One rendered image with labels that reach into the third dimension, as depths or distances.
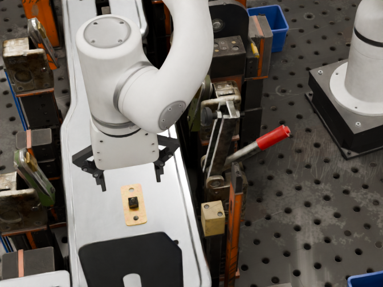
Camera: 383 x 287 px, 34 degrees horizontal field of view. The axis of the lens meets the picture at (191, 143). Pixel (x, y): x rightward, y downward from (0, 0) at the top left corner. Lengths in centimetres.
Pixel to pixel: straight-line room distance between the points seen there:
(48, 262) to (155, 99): 43
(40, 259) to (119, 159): 25
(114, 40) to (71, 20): 67
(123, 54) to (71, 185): 42
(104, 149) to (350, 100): 78
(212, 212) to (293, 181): 53
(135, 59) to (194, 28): 9
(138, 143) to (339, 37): 105
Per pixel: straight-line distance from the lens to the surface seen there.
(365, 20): 143
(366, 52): 147
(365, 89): 154
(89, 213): 112
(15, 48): 136
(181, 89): 79
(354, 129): 152
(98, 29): 82
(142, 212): 111
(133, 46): 80
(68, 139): 123
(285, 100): 169
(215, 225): 104
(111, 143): 94
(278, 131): 103
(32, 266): 111
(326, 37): 189
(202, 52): 80
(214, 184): 107
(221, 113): 97
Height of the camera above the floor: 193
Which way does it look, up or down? 51 degrees down
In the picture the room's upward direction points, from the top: 1 degrees counter-clockwise
